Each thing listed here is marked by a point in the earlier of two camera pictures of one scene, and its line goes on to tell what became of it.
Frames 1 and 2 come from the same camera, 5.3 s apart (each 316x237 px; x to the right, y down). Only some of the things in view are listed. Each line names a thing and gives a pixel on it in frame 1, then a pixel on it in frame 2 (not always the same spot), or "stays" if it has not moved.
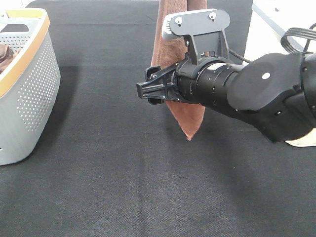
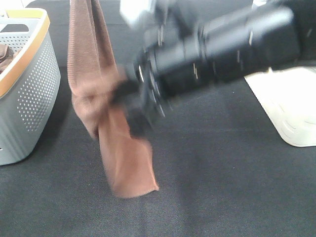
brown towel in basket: x=6 y=57 stays
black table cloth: x=115 y=166 stays
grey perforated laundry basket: x=29 y=87 stays
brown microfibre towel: x=166 y=52 → x=92 y=71
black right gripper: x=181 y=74 → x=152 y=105
